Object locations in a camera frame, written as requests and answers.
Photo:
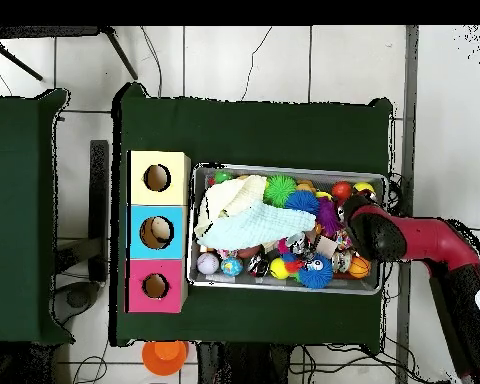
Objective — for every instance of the green cloth covered side table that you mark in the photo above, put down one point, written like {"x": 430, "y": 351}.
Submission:
{"x": 16, "y": 220}

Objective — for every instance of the silver mesh bin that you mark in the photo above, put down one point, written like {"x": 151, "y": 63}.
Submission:
{"x": 240, "y": 284}

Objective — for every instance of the blue spiky ball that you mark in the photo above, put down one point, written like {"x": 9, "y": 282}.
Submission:
{"x": 302, "y": 202}

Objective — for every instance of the red orange ball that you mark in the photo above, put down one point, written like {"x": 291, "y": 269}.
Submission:
{"x": 341, "y": 190}

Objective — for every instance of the black tripod legs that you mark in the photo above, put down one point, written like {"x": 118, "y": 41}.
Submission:
{"x": 122, "y": 56}

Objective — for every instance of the orange cone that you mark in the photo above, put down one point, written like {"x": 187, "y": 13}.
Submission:
{"x": 164, "y": 358}

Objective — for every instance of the purple spiky ball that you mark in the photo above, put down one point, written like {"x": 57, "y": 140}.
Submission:
{"x": 328, "y": 218}

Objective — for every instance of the mint green cloth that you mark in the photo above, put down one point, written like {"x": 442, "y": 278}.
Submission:
{"x": 260, "y": 228}

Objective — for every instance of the grey round stand base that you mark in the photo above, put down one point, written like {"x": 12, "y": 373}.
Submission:
{"x": 76, "y": 300}

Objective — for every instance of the white baseball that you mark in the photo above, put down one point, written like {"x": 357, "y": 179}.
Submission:
{"x": 208, "y": 263}

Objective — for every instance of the yellow smooth ball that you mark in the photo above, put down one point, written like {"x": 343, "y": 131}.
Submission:
{"x": 364, "y": 187}

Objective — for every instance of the cream cloth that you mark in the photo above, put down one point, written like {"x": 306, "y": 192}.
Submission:
{"x": 228, "y": 196}

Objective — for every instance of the orange basketball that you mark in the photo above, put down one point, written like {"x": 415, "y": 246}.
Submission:
{"x": 359, "y": 268}

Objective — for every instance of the black upright stand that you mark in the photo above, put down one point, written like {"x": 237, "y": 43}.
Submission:
{"x": 98, "y": 200}

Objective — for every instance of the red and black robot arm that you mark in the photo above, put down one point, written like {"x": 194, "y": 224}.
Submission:
{"x": 424, "y": 236}

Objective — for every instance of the dark green table cloth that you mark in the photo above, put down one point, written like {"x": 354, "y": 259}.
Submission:
{"x": 244, "y": 132}

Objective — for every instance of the wooden box with three holes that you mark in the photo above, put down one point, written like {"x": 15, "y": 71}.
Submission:
{"x": 158, "y": 280}

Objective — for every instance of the blue fuzzy ball with eyes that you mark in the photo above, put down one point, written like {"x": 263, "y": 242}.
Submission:
{"x": 316, "y": 274}

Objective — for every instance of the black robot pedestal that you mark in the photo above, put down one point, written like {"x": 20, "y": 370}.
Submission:
{"x": 240, "y": 366}

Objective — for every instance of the green spiky ball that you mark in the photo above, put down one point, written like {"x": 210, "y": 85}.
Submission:
{"x": 280, "y": 190}

